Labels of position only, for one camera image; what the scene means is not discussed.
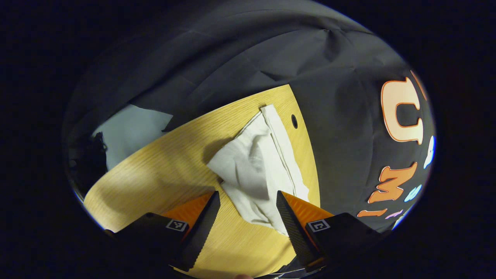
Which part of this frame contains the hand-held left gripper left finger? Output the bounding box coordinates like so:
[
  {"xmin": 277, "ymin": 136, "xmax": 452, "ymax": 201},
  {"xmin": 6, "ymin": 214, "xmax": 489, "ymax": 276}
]
[{"xmin": 104, "ymin": 190, "xmax": 221, "ymax": 272}]

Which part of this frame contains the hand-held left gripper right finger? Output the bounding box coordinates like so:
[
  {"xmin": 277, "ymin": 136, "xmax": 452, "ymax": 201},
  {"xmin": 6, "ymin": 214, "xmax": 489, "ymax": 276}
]
[{"xmin": 276, "ymin": 189, "xmax": 383, "ymax": 274}]

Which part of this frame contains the black backdrop cloth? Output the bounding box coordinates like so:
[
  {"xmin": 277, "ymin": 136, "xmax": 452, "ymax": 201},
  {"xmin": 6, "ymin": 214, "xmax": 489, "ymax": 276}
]
[{"xmin": 64, "ymin": 2, "xmax": 436, "ymax": 233}]

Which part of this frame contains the dark bulky object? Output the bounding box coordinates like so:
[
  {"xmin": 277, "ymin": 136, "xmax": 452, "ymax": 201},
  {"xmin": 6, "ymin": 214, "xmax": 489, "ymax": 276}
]
[{"xmin": 69, "ymin": 132, "xmax": 108, "ymax": 194}]

